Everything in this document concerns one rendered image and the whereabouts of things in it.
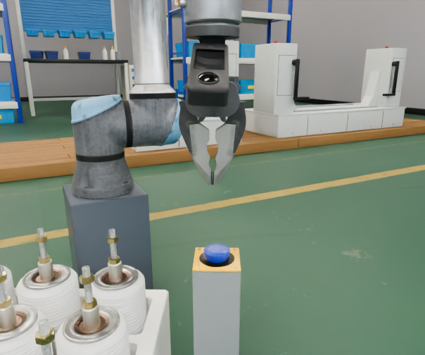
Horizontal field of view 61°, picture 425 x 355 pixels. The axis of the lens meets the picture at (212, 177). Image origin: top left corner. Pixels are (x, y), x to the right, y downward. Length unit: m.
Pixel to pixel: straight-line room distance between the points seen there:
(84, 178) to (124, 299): 0.37
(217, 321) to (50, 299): 0.27
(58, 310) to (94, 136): 0.39
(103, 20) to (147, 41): 5.53
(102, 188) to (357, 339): 0.68
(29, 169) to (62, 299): 1.67
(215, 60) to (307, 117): 2.67
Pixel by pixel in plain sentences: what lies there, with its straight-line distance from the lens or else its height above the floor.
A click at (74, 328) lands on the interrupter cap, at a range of 0.56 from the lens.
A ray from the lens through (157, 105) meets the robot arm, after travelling 0.88.
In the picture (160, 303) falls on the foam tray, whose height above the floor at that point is 0.18.
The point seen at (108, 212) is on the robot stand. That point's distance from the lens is 0.89.
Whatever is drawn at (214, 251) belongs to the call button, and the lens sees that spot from 0.55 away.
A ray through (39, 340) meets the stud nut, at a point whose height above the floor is 0.33.
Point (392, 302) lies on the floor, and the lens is 1.12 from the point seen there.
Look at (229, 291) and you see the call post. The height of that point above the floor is 0.28.
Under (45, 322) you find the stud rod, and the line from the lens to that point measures 0.42.
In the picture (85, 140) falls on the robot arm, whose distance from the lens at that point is 0.88.
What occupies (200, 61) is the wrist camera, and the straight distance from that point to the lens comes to 0.45.
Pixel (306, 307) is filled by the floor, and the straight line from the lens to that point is 1.03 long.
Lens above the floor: 0.59
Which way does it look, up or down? 16 degrees down
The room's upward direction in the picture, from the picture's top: straight up
